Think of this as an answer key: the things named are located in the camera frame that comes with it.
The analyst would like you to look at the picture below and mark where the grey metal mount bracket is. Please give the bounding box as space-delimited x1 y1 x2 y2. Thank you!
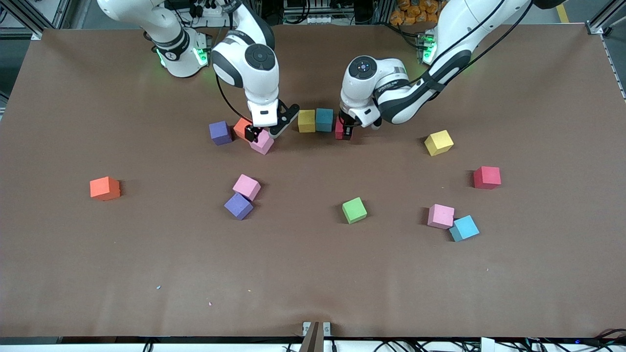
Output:
302 321 332 352

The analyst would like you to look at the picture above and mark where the aluminium table edge rail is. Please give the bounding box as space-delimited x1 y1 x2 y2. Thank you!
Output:
601 35 626 102

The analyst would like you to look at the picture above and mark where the blue foam cube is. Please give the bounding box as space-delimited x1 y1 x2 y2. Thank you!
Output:
315 108 334 132
448 215 480 242

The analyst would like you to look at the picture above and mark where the bag of orange fruit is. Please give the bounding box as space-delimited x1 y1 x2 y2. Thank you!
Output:
390 0 441 26

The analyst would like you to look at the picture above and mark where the aluminium frame post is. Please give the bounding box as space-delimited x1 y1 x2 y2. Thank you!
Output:
586 0 626 36
0 0 42 41

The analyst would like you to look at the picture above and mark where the pink foam cube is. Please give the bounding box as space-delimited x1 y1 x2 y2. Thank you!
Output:
427 204 455 230
232 174 261 201
250 131 274 155

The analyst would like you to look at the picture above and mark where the orange foam cube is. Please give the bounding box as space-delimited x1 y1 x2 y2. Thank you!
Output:
233 116 253 142
89 176 121 201

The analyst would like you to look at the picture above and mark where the green foam cube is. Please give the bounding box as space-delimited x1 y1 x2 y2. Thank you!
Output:
342 197 368 224

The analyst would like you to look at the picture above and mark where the white power strip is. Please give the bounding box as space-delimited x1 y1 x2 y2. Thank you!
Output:
188 4 230 18

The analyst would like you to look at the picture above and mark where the purple foam cube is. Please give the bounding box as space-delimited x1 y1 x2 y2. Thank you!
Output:
224 192 254 220
209 120 233 146

